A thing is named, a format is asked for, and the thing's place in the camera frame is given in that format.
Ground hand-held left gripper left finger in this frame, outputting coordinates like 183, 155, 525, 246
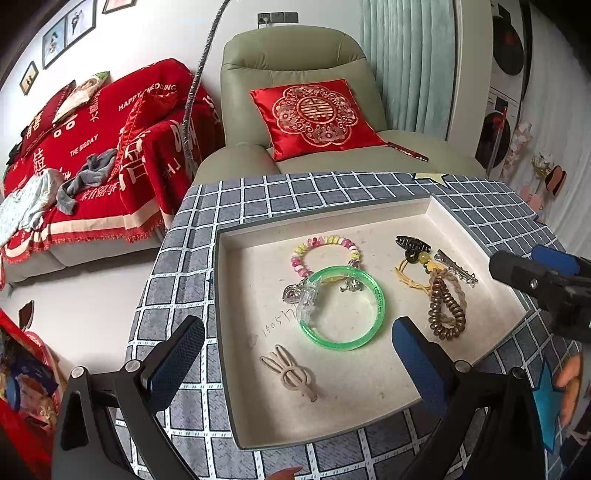
51, 315, 206, 480

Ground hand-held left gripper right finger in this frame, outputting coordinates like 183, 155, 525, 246
392, 316, 561, 480

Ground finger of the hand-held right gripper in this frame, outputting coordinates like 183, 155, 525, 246
531, 244, 581, 274
489, 251, 562, 297

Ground brown spiral hair tie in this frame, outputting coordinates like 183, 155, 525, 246
428, 277, 467, 342

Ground grey tray with cream lining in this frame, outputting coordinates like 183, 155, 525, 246
213, 194, 532, 450

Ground green translucent bangle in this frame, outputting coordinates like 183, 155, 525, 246
298, 265, 387, 352

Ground beige braided hair tie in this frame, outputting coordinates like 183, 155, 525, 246
427, 265, 467, 324

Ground silver metal hair clip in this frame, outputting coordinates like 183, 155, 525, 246
434, 250, 479, 288

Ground yellow cord hair tie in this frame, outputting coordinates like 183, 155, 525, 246
394, 251, 437, 289

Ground beige bunny hair clip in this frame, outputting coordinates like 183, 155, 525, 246
260, 344, 319, 402

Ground clear plastic hair claw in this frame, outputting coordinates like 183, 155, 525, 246
295, 284, 325, 324

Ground silver heart pendant keychain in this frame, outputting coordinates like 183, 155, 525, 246
283, 263, 365, 305

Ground orange paper sticker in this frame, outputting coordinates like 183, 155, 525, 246
554, 354, 585, 425

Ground brown pink table ornament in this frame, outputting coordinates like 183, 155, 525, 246
531, 154, 566, 197

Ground blue star sticker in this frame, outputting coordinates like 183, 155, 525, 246
531, 357, 573, 450

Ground grey checkered tablecloth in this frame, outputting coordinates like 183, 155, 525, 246
113, 171, 591, 480

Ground black hair claw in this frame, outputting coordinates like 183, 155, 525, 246
395, 235, 431, 257

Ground white artificial flowers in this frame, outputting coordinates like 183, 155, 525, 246
503, 121, 534, 185

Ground yellow star sticker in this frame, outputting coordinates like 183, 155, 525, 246
412, 172, 455, 191

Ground beige sofa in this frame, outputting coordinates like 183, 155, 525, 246
4, 217, 172, 284

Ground white front-load washer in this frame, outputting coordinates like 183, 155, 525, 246
475, 88, 522, 169

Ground red gift bag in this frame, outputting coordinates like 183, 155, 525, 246
0, 307, 70, 480

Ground white pleated drape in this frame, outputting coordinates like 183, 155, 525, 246
508, 0, 591, 259

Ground grey crumpled cloth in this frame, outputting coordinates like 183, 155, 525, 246
55, 149, 118, 215

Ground white front-load dryer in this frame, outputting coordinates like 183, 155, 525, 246
489, 0, 529, 100

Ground pale patterned cloth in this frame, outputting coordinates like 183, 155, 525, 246
0, 168, 63, 247

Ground pale green curtain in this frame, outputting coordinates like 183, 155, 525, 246
360, 0, 455, 139

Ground red printed blanket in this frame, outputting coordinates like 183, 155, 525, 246
0, 58, 225, 278

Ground red satin fringed cushion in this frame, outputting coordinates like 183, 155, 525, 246
117, 90, 181, 158

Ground red embroidered cushion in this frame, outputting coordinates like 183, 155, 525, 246
249, 78, 387, 161

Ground red pillow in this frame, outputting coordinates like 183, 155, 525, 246
21, 80, 77, 153

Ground silver floor lamp pole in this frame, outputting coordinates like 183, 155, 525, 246
182, 0, 232, 176

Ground white green printed pillow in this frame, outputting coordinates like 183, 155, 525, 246
52, 71, 112, 124

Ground green leather armchair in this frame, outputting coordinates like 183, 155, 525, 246
191, 31, 488, 185

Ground pastel bead bracelet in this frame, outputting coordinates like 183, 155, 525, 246
290, 234, 361, 280

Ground grey wall socket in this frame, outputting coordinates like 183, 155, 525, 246
257, 11, 299, 26

